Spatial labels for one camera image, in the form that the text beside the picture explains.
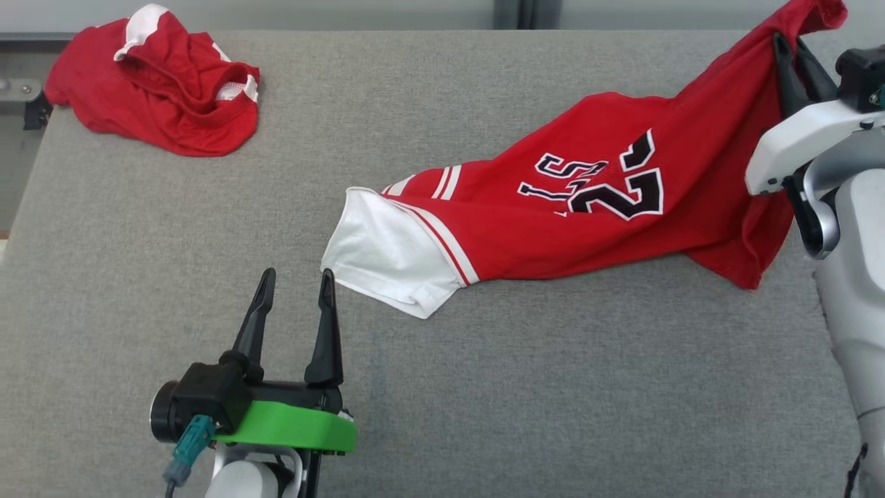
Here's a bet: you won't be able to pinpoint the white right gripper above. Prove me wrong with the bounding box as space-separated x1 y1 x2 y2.
745 31 885 196

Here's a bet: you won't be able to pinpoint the red jersey with white sleeves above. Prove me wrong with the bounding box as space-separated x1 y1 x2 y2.
322 0 848 320

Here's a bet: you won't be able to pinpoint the cable with teal connector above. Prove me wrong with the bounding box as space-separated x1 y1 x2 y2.
845 443 869 498
163 415 216 498

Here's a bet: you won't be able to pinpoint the right cable with teal connector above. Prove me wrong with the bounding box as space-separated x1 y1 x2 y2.
845 443 869 498

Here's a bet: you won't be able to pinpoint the left cable with teal connector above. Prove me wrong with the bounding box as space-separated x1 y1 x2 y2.
163 415 216 498

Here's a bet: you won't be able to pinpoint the grey partition post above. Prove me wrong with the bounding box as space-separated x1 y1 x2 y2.
494 0 562 30

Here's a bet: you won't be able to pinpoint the black metal bracket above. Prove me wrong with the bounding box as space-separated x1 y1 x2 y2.
0 77 53 131

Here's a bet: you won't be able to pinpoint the red shorts with white trim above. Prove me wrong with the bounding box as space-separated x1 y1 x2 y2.
44 3 261 158

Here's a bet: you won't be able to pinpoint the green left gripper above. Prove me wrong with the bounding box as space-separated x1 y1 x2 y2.
211 268 357 455

